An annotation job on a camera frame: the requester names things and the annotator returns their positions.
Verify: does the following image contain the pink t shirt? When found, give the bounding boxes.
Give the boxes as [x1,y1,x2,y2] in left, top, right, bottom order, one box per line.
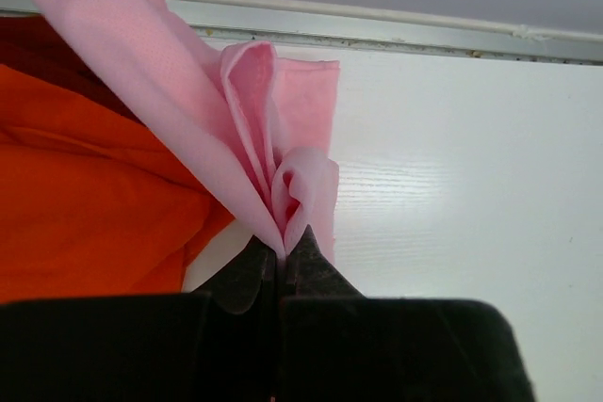
[33,0,339,258]

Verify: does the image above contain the orange folded t shirt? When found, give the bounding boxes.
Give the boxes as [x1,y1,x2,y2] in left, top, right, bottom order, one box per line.
[1,67,233,302]

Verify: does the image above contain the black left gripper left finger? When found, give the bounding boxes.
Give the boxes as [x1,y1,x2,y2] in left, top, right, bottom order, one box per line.
[1,239,276,401]

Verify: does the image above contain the dark red folded t shirt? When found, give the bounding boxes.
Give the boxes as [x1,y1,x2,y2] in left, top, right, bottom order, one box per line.
[1,15,139,122]

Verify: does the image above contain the aluminium table edge rail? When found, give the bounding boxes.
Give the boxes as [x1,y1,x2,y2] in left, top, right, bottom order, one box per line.
[0,0,603,67]

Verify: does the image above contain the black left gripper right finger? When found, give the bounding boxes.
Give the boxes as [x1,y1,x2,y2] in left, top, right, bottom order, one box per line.
[278,230,534,401]

